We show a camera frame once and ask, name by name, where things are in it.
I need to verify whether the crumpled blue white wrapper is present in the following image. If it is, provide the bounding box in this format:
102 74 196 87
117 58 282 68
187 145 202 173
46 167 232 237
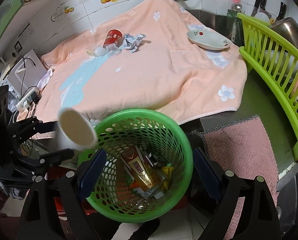
121 34 146 53

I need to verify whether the white power strip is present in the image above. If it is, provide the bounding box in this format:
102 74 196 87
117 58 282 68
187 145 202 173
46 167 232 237
16 86 40 113

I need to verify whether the white ceramic plate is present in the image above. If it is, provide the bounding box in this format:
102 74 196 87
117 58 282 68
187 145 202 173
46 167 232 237
186 30 233 51

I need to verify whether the pink floor mat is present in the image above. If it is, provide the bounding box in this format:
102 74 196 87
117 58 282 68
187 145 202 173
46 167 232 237
200 114 281 240

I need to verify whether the white microwave oven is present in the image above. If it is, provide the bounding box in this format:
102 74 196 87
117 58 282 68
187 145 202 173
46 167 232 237
0 49 47 101

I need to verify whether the green plastic waste basket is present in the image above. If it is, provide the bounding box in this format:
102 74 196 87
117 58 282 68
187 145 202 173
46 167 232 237
78 109 193 223

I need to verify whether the red paper cup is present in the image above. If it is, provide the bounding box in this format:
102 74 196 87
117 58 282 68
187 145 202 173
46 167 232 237
103 29 123 48

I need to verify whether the clear plastic cup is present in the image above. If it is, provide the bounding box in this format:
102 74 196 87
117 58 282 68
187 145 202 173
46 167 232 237
106 43 121 58

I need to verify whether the lime green dish rack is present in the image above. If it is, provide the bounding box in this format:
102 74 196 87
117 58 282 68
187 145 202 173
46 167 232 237
237 13 298 160

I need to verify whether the steel pot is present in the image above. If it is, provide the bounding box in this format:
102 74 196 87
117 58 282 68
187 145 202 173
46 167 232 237
268 17 298 49

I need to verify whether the peach floral blanket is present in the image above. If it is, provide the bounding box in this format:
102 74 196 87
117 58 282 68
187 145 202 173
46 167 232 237
19 0 247 124

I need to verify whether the black handled knife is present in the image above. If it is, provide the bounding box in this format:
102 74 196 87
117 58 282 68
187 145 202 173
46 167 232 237
276 2 287 21

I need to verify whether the white plastic bag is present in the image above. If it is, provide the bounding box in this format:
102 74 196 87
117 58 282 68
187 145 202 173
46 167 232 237
37 68 54 90

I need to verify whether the amber tea bottle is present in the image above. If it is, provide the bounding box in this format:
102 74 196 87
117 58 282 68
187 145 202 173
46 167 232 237
120 146 162 192

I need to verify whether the white paper cup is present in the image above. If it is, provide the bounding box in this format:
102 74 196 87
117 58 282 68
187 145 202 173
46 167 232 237
54 107 97 153

